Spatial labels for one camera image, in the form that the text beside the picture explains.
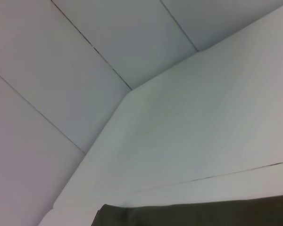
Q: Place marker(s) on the dark green shirt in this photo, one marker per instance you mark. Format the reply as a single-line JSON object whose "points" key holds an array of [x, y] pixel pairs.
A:
{"points": [[191, 212]]}

